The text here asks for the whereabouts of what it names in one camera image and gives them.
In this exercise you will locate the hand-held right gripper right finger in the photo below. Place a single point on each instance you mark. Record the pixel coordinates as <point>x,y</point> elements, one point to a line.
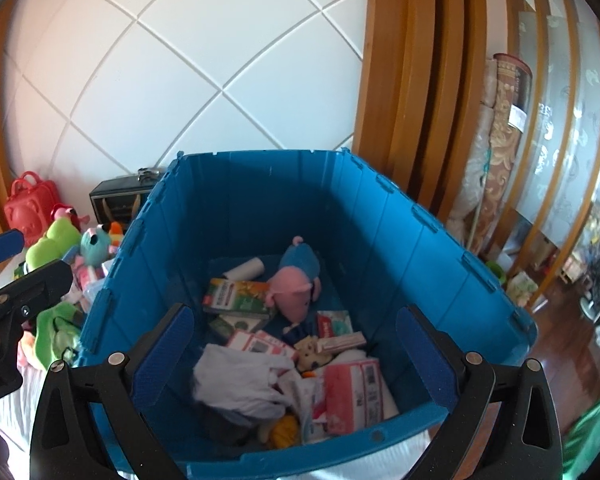
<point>425,355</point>

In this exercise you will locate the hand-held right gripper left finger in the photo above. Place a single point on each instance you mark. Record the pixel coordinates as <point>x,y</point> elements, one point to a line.
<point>165,355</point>

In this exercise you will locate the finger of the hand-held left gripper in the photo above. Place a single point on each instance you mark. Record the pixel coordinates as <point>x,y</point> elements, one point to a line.
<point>40,285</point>
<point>2,250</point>

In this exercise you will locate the cream bear plush blue skirt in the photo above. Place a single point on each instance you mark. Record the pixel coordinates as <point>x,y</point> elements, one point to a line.
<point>311,354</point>

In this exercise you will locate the pink pig plush blue dress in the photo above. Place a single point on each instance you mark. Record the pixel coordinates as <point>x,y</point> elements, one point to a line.
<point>295,280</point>

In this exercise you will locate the blue plastic crate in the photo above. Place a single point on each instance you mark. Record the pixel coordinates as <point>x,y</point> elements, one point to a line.
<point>260,200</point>

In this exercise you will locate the white wooden desktop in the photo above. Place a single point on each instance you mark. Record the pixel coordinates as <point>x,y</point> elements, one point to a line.
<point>15,425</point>

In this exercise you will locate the green plush toy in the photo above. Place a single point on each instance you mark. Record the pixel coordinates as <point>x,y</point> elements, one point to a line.
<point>52,247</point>

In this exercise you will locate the pink tissue pack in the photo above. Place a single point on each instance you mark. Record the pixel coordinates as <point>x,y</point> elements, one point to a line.
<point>87,277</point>
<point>355,395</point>

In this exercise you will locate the red plastic bear bag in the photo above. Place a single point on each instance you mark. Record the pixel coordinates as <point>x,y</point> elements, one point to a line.
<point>30,210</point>

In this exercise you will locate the teal plush monster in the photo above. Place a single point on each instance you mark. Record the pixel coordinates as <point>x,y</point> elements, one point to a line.
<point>97,245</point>

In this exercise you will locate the red pink plush toy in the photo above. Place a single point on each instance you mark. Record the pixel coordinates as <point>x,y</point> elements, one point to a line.
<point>70,216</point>

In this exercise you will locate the white cloth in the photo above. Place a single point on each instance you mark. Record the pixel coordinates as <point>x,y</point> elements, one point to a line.
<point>240,380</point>

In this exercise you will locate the green orange box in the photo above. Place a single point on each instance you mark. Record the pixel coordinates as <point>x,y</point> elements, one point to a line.
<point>237,297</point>

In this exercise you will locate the red white medicine box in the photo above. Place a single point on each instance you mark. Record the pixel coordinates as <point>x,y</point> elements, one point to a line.
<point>260,344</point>

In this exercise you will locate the red tissue pack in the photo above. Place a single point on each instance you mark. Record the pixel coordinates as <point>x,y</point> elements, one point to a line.
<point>334,324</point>

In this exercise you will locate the green bowl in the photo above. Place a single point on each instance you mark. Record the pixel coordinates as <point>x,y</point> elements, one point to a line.
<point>495,270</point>

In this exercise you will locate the black box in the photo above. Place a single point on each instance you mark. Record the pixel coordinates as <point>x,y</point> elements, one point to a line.
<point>115,200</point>

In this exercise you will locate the white roll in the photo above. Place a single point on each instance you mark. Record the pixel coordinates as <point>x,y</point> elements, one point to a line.
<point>242,269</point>

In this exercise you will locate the white green carton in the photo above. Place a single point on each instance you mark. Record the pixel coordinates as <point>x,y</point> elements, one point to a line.
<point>522,287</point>

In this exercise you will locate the white red wrapped pack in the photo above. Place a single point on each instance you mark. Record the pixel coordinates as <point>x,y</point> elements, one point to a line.
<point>311,410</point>

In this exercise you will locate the small cream yellow plush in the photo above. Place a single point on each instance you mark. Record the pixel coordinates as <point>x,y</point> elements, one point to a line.
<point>280,432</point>

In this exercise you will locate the shiny green cloth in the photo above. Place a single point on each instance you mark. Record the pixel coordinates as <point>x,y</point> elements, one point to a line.
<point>590,435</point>

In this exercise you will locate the rolled patterned carpet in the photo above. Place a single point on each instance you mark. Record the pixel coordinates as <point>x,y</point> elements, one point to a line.
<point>500,160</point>

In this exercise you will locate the wooden slat partition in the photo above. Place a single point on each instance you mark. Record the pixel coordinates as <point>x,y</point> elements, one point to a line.
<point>565,135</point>

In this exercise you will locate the wooden arch frame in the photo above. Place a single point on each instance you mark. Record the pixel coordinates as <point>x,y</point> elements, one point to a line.
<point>415,85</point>

